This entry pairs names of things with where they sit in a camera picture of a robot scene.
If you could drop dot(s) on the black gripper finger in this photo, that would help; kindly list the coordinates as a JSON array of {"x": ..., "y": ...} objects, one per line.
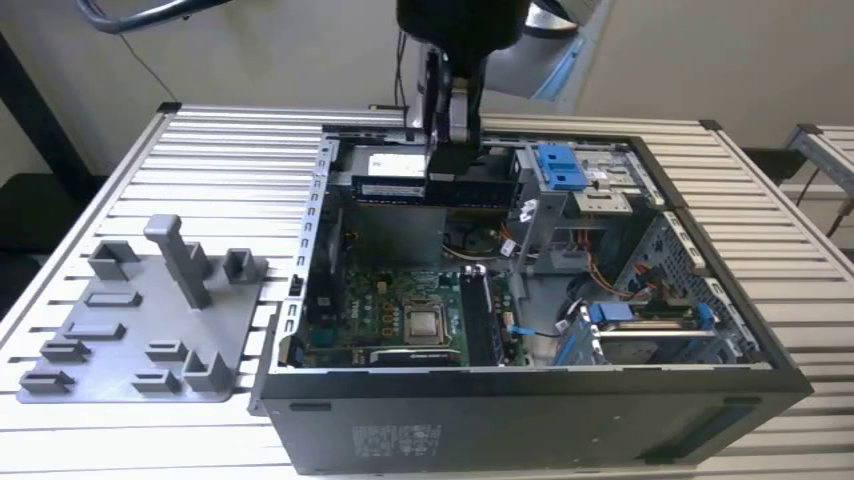
[{"x": 454, "y": 162}]

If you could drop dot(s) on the RAM stick with blue label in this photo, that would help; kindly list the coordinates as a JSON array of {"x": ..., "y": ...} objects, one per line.
[{"x": 388, "y": 190}]

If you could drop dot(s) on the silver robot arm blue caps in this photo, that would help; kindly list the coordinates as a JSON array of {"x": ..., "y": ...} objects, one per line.
[{"x": 515, "y": 70}]

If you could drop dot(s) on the black RAM slot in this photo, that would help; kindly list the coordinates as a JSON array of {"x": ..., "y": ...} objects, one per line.
[{"x": 500, "y": 325}]

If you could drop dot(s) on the blue plastic drive latch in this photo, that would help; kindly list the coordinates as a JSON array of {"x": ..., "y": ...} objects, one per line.
[
  {"x": 555, "y": 157},
  {"x": 569, "y": 181}
]

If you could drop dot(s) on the round black speaker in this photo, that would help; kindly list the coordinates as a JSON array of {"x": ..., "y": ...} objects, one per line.
[{"x": 477, "y": 240}]

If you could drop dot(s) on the grey power supply unit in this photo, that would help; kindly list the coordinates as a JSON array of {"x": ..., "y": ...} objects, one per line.
[{"x": 394, "y": 235}]

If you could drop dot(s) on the CPU socket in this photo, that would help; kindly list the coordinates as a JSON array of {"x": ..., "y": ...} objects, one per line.
[{"x": 425, "y": 303}]

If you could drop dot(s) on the green motherboard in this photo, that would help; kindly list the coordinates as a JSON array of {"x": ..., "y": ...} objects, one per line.
[{"x": 374, "y": 300}]

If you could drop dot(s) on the silver CPU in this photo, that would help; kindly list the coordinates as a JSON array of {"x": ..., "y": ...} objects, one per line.
[{"x": 426, "y": 326}]

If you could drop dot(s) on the perforated grey disk bay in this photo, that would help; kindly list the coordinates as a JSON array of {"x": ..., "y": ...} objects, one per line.
[{"x": 668, "y": 250}]

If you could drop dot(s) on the hard disk in blue carrier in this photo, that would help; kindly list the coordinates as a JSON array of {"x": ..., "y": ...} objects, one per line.
[{"x": 611, "y": 312}]

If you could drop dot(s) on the black graphics card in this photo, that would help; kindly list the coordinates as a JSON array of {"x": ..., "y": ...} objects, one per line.
[{"x": 414, "y": 357}]

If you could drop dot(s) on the black box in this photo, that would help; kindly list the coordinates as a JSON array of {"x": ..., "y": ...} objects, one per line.
[{"x": 775, "y": 165}]

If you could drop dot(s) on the black open PC case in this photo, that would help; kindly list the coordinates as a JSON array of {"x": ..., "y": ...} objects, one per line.
[{"x": 535, "y": 430}]

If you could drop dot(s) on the grey plastic parts rack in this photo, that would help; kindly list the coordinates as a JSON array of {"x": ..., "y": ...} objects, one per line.
[{"x": 148, "y": 325}]

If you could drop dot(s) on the black slanted pole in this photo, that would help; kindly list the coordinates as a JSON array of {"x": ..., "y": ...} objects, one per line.
[{"x": 41, "y": 110}]

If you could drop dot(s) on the black bulky object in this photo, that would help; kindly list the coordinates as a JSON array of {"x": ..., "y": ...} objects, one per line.
[{"x": 34, "y": 210}]

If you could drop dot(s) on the aluminium frame side table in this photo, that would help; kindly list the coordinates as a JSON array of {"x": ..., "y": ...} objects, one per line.
[{"x": 824, "y": 155}]

